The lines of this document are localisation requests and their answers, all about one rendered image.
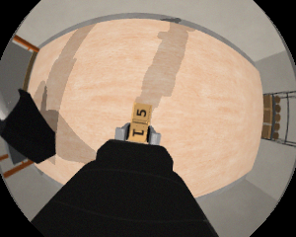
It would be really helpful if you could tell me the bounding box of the tan wooden number cube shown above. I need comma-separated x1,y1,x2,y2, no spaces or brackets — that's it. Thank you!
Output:
128,121,148,142
133,105,150,121

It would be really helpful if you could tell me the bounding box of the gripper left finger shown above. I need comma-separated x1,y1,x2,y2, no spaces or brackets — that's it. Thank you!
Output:
114,122,130,141

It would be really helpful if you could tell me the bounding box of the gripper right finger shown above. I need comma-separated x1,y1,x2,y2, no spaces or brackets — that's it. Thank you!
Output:
146,125,162,145

